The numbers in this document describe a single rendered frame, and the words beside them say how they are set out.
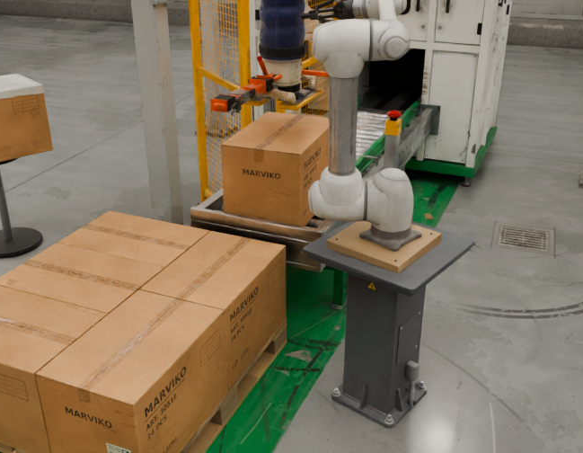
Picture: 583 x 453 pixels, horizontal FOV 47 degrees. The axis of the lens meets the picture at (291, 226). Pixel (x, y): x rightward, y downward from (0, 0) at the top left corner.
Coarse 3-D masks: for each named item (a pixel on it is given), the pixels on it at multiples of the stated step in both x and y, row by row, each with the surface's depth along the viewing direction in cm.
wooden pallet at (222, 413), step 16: (272, 336) 312; (272, 352) 319; (256, 368) 310; (240, 384) 299; (224, 400) 273; (240, 400) 289; (208, 416) 262; (224, 416) 275; (208, 432) 271; (0, 448) 250; (192, 448) 264
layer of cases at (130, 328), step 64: (64, 256) 298; (128, 256) 298; (192, 256) 298; (256, 256) 298; (0, 320) 252; (64, 320) 252; (128, 320) 252; (192, 320) 252; (256, 320) 290; (0, 384) 234; (64, 384) 219; (128, 384) 218; (192, 384) 244; (64, 448) 234; (128, 448) 219
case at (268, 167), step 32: (256, 128) 337; (288, 128) 337; (320, 128) 337; (224, 160) 316; (256, 160) 310; (288, 160) 305; (320, 160) 333; (224, 192) 324; (256, 192) 317; (288, 192) 311
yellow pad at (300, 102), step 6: (318, 90) 334; (300, 96) 321; (306, 96) 321; (312, 96) 323; (282, 102) 312; (288, 102) 311; (294, 102) 311; (300, 102) 312; (306, 102) 317; (282, 108) 310; (288, 108) 308; (294, 108) 307; (300, 108) 311
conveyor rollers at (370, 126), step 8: (360, 112) 509; (368, 112) 507; (376, 112) 506; (360, 120) 492; (368, 120) 489; (376, 120) 488; (384, 120) 486; (360, 128) 475; (368, 128) 473; (376, 128) 471; (384, 128) 477; (408, 128) 471; (360, 136) 458; (368, 136) 456; (376, 136) 454; (400, 136) 456; (360, 144) 441; (368, 144) 439; (360, 152) 424; (368, 168) 397; (312, 224) 331; (320, 224) 329
